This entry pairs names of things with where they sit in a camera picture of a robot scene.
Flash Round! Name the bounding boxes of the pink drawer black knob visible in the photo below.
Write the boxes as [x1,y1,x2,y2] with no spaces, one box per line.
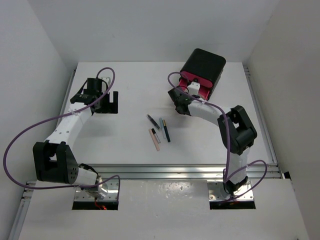
[179,71,214,89]

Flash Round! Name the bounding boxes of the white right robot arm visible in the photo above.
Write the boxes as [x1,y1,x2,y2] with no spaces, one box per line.
[168,88,258,196]

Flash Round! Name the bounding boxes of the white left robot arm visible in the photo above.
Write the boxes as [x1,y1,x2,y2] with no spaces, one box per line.
[32,77,119,200]

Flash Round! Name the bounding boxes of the light blue mascara tube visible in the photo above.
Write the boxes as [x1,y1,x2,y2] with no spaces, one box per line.
[159,117,167,139]

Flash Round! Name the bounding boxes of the dark green gold tube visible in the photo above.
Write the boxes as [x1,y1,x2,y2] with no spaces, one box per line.
[162,119,171,143]

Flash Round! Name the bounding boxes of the black eyeliner pencil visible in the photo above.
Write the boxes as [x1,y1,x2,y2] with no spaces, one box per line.
[146,114,161,130]

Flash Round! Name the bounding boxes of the black cap clear tube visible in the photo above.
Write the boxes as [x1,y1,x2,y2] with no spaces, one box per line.
[151,128,161,144]

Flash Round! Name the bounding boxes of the black drawer cabinet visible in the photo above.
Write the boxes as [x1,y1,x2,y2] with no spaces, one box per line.
[180,48,227,97]

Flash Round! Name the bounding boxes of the pink beige stick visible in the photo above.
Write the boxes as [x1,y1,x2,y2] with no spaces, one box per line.
[148,128,160,151]

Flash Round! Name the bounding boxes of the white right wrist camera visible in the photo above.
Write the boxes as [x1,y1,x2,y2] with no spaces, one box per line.
[187,81,201,96]

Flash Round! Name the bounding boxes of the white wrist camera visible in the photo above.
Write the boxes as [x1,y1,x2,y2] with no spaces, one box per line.
[100,76,112,88]
[187,81,201,96]

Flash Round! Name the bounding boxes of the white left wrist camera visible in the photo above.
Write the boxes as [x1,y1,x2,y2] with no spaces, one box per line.
[100,76,112,88]

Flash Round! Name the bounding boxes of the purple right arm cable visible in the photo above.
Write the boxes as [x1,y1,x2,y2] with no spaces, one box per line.
[167,71,268,202]

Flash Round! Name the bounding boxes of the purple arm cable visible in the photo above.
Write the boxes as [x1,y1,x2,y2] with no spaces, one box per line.
[2,67,121,201]
[167,71,268,202]

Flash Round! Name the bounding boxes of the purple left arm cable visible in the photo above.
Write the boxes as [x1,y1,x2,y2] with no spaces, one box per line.
[2,67,121,201]

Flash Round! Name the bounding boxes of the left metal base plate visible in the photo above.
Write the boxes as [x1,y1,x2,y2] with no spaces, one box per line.
[74,180,119,203]

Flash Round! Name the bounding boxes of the metal base plate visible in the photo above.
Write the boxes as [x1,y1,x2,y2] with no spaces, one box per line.
[74,180,119,203]
[207,180,254,203]

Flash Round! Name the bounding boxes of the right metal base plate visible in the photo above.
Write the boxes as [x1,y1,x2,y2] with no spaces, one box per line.
[207,180,254,203]

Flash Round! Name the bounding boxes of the aluminium rail frame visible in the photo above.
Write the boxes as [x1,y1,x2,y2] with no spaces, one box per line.
[7,66,293,240]

